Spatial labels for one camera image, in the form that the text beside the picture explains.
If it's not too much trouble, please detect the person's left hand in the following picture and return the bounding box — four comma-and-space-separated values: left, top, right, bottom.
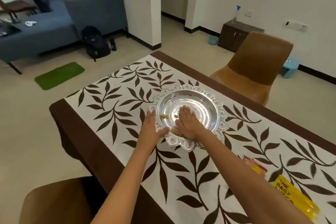
139, 110, 170, 148

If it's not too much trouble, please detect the person's right hand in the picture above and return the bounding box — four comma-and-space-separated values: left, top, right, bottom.
173, 105, 208, 143

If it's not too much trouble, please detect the ornate silver plate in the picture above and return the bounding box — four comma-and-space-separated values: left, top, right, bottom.
148, 83, 228, 153

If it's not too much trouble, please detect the person's right forearm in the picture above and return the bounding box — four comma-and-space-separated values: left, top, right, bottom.
194, 132, 314, 224

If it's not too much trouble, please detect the person's left forearm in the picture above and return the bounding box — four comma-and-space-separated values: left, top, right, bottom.
90, 137, 158, 224

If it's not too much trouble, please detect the white brown leaf-print tablecloth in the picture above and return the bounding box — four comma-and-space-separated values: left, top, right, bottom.
49, 51, 336, 224

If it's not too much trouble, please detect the brown leather chair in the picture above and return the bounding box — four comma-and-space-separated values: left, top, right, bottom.
209, 31, 294, 107
19, 177, 112, 224

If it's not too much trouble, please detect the pink orange packet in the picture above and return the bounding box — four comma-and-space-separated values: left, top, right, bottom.
241, 154, 268, 177

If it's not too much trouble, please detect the dark brown low cabinet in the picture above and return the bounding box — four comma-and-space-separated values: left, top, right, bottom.
217, 19, 265, 53

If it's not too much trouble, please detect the clear spray bottle blue nozzle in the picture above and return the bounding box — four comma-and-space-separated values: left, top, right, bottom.
233, 5, 242, 24

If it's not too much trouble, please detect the black backpack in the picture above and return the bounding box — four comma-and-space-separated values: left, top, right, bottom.
80, 25, 111, 62

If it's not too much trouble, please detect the light blue plastic stool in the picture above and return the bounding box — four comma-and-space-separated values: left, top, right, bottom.
280, 58, 301, 79

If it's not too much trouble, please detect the green grass mat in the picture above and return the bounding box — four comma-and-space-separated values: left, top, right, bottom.
34, 62, 86, 91

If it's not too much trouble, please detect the yellow snack packet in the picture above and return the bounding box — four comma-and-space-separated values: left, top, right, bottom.
270, 174, 321, 222

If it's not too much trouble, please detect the blue fabric sofa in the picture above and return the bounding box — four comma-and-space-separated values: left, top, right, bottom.
0, 0, 129, 75

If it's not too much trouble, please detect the brown wooden folding chair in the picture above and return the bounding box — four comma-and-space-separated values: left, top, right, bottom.
0, 0, 39, 24

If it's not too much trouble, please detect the white wall switch panel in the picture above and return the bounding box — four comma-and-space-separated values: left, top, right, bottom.
283, 21, 310, 33

